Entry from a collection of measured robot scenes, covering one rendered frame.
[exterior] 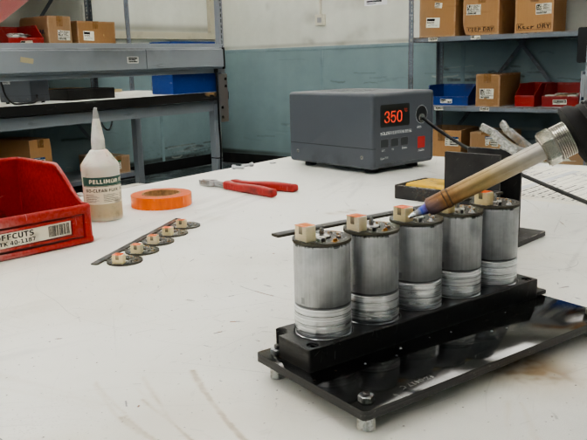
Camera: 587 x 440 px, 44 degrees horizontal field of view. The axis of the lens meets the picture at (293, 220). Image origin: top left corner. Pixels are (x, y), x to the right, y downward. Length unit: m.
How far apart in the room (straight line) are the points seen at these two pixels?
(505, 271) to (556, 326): 0.04
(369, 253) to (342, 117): 0.59
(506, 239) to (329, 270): 0.11
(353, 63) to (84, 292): 5.37
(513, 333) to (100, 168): 0.41
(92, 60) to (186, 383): 2.81
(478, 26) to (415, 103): 3.93
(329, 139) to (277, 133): 5.36
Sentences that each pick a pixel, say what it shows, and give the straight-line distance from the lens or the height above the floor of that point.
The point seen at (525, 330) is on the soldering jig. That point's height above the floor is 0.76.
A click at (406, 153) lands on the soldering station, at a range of 0.91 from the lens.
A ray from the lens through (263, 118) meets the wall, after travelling 6.35.
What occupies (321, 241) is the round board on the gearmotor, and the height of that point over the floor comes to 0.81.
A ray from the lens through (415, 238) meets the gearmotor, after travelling 0.33.
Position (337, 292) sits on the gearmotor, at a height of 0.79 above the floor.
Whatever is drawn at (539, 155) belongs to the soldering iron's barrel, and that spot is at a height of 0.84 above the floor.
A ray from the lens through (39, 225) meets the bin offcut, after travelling 0.57.
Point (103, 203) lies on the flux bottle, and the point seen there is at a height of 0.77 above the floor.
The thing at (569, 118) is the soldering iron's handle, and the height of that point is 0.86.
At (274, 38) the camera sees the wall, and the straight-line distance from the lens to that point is 6.25.
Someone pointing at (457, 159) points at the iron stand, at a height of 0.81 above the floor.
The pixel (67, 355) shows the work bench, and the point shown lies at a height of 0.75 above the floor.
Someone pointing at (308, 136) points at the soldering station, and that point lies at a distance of 0.94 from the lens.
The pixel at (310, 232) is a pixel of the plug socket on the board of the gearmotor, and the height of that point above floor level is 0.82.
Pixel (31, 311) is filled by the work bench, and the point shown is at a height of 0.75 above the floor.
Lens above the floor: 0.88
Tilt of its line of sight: 12 degrees down
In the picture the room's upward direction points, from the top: 2 degrees counter-clockwise
